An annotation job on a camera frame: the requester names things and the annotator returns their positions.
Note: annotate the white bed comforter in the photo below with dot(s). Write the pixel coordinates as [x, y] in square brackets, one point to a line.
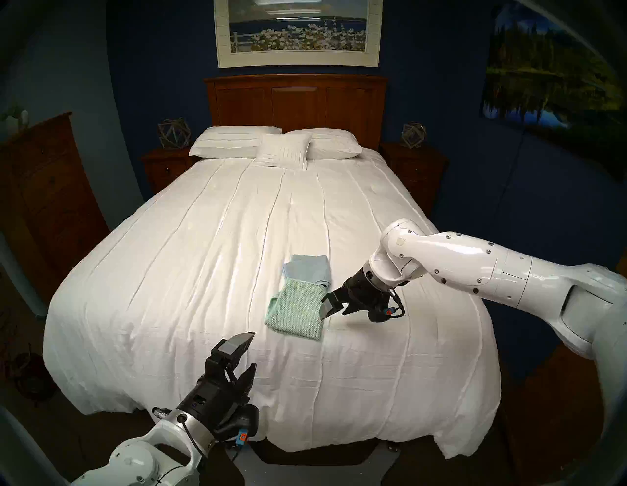
[196, 230]

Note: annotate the brown wooden dresser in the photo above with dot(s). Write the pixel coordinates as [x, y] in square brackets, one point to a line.
[54, 201]

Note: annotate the long white pillow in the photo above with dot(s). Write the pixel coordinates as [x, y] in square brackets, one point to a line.
[225, 142]
[335, 144]

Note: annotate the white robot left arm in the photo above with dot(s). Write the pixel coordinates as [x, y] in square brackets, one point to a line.
[137, 460]

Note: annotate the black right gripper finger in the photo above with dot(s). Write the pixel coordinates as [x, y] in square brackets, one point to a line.
[330, 306]
[351, 310]

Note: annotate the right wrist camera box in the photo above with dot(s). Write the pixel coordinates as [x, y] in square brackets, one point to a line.
[382, 309]

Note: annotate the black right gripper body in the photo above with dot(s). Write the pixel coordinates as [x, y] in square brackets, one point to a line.
[360, 289]

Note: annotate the forest lake poster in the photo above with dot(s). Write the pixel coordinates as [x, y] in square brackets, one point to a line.
[543, 83]

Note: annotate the framed flower seascape picture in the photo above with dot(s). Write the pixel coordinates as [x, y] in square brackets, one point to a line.
[299, 34]

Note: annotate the brown wooden headboard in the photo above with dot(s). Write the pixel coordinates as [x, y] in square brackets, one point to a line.
[299, 105]

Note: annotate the small square white pillow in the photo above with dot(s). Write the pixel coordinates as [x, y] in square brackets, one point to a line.
[283, 152]

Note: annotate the small potted plant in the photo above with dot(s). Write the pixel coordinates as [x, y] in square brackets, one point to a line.
[12, 120]

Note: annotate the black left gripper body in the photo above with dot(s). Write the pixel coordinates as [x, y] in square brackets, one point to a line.
[205, 397]

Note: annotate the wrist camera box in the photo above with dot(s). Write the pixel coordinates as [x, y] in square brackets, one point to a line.
[240, 419]
[382, 309]

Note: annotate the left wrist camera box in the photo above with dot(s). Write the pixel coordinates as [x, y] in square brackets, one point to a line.
[240, 419]

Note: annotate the black floor device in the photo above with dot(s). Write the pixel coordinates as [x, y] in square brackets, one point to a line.
[32, 379]

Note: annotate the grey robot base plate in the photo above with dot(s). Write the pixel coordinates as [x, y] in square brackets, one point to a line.
[313, 473]

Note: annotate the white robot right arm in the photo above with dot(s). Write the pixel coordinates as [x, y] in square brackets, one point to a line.
[480, 264]

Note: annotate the left gripper finger with grey pad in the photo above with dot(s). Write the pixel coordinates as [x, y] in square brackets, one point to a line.
[235, 348]

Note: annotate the light blue hand towel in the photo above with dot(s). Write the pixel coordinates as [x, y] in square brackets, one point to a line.
[306, 268]

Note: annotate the brown wooden nightstand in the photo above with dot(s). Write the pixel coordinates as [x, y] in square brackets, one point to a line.
[416, 171]
[166, 169]

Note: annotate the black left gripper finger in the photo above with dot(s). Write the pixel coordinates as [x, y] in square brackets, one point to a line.
[248, 382]

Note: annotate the mint green hand towel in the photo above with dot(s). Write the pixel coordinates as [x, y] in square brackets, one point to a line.
[296, 311]

